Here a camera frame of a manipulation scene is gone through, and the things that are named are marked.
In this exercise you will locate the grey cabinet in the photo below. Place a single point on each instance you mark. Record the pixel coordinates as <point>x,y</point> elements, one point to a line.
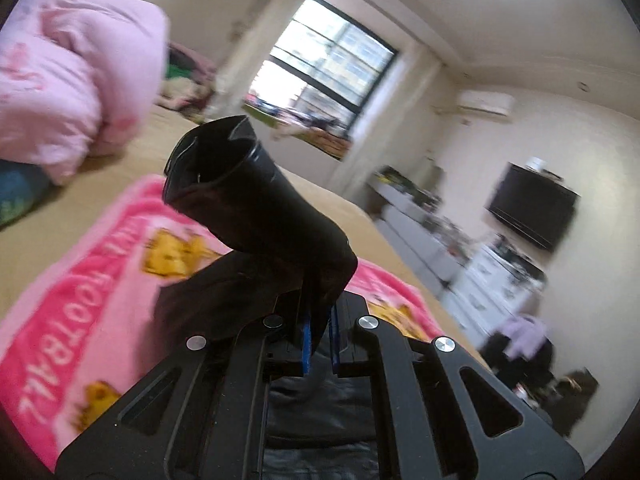
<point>415,235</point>

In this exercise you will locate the teal pillow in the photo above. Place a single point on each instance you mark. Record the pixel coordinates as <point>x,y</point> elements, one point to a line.
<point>20,192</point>

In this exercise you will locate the black television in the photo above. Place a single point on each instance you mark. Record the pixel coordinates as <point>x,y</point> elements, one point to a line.
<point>532,207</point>

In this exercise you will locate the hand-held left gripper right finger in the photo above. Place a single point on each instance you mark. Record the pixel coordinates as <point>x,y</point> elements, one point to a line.
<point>336,345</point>

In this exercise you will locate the pink printed blanket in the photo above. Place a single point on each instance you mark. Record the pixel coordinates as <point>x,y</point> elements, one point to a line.
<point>75,310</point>

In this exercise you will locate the purple garment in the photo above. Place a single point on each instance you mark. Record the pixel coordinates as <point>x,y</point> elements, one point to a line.
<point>525,335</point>

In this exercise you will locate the window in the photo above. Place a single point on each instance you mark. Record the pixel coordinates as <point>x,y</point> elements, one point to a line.
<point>325,60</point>

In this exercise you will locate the dark brown object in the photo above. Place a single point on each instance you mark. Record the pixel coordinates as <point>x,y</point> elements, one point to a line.
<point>575,402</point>

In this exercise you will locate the small white box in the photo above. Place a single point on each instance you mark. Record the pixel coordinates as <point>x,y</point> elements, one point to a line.
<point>535,163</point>

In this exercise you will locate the white air conditioner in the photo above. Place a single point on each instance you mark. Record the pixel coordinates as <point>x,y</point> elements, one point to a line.
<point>486,104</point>

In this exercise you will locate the black leather jacket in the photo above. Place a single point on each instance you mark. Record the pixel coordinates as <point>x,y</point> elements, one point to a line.
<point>260,200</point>

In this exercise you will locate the pink quilt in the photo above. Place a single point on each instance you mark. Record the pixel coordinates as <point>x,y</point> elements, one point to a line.
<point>75,85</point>

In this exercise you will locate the white dresser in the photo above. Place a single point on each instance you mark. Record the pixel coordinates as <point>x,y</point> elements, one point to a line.
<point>492,290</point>

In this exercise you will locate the sheer curtain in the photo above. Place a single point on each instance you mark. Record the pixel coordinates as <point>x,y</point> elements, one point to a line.
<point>390,120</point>
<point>260,35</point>

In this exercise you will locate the pile of clothes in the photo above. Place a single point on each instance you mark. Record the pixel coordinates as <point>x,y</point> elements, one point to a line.
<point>187,80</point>

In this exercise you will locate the beige bed sheet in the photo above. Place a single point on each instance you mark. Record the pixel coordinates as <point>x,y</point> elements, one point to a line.
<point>125,157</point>

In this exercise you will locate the dark chair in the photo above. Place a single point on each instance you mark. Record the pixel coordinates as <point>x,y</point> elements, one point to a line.
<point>515,367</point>

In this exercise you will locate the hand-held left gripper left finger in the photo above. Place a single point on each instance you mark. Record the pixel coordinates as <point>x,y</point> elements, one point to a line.
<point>306,347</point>

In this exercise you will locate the windowsill clutter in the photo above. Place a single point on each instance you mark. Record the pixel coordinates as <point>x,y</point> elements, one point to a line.
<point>310,127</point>

